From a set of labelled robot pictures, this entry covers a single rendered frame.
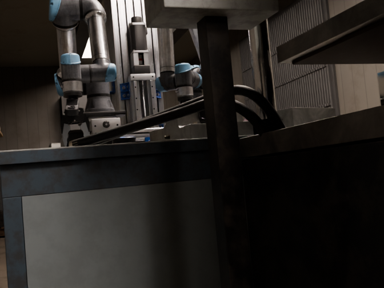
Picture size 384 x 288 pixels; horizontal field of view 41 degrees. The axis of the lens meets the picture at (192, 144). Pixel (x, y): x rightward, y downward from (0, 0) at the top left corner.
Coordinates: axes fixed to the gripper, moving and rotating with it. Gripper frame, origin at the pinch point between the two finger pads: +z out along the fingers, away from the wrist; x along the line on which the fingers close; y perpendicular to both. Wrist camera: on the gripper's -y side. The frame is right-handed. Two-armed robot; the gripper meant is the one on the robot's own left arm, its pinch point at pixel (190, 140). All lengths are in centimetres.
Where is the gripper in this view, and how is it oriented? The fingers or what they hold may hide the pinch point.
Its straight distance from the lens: 230.9
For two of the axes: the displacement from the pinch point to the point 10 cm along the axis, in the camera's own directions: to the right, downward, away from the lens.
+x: -9.6, 0.7, -2.8
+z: 0.9, 9.9, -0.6
